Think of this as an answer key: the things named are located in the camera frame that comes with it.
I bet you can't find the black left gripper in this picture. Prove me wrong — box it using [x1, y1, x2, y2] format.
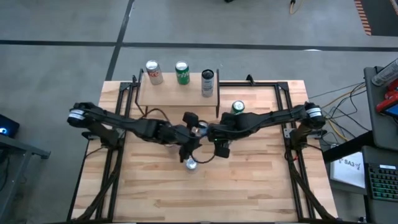
[154, 123, 201, 163]

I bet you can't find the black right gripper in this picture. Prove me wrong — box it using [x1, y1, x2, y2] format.
[207, 112, 246, 144]

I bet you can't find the silver Diet Coke can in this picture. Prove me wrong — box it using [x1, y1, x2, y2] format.
[145, 59, 164, 86]
[185, 157, 199, 171]

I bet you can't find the green Sprite can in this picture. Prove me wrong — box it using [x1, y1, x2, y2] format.
[175, 60, 191, 85]
[230, 100, 246, 115]

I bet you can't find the black desk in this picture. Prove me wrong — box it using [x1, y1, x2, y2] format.
[322, 130, 398, 224]

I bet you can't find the white SA3 sign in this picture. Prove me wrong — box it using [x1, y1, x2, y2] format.
[329, 151, 366, 189]

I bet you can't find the grey metal side table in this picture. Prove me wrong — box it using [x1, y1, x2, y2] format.
[0, 133, 52, 223]

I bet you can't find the grey desk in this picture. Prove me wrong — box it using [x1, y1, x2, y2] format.
[363, 65, 398, 152]

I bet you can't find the black computer keyboard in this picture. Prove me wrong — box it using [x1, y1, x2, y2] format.
[366, 163, 398, 202]

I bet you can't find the red tool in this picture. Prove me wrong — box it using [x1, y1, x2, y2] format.
[375, 79, 398, 114]

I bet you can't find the black computer with blue lights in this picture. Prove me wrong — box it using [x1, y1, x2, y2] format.
[0, 113, 21, 139]

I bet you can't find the white cylindrical can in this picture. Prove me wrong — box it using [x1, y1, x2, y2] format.
[371, 58, 398, 87]

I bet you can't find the black mat with orange stripes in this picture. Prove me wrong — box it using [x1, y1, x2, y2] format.
[354, 0, 398, 37]

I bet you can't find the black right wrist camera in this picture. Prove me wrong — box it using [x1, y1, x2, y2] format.
[215, 144, 231, 159]

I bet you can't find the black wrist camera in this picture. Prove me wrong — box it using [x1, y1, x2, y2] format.
[215, 144, 231, 159]
[182, 111, 200, 127]

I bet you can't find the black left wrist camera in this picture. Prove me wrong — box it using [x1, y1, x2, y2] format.
[182, 111, 200, 127]

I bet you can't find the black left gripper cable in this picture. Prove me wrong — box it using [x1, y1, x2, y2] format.
[138, 106, 171, 123]

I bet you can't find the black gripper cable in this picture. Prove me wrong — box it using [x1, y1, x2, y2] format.
[189, 153, 218, 165]
[138, 106, 171, 123]

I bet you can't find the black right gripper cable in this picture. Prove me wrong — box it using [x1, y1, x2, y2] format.
[189, 153, 218, 165]

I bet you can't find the wooden shelf with black frame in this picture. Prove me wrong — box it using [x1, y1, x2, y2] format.
[135, 68, 221, 119]

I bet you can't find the black aluminium table frame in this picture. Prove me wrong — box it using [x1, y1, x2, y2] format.
[67, 80, 337, 223]

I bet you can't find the yellow floor cable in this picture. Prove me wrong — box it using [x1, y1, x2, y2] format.
[312, 91, 364, 142]

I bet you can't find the black power cable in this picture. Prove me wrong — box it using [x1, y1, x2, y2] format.
[309, 81, 371, 147]

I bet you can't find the yellow hanging power cable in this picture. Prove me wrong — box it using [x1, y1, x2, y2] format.
[289, 0, 304, 16]

